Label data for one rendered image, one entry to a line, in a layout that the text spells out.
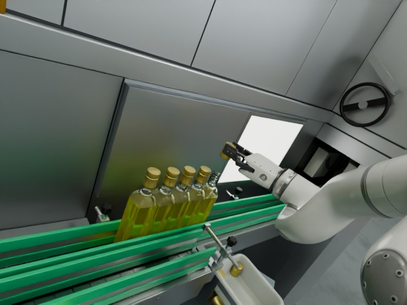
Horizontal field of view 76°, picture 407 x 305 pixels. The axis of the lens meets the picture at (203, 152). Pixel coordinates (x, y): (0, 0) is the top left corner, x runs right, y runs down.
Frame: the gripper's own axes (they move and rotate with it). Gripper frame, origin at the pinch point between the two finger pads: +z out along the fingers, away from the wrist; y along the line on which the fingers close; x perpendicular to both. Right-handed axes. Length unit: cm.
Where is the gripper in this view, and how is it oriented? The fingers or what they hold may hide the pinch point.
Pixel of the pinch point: (233, 150)
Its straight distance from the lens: 76.9
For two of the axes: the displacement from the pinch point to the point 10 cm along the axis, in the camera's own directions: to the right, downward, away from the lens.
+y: 5.5, -1.4, 8.2
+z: -7.4, -5.3, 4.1
